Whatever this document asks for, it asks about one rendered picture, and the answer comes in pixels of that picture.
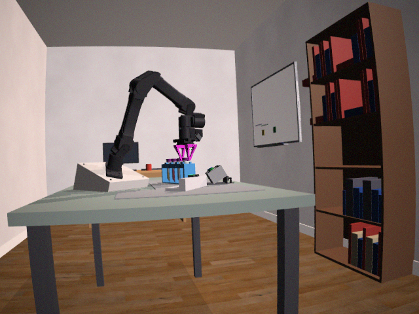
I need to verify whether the blue tube rack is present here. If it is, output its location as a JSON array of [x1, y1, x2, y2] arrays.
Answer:
[[162, 162, 196, 184]]

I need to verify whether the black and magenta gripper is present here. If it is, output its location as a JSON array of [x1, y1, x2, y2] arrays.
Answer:
[[173, 127, 198, 161]]

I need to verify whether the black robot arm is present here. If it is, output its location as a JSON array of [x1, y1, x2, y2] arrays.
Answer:
[[105, 71, 206, 179]]

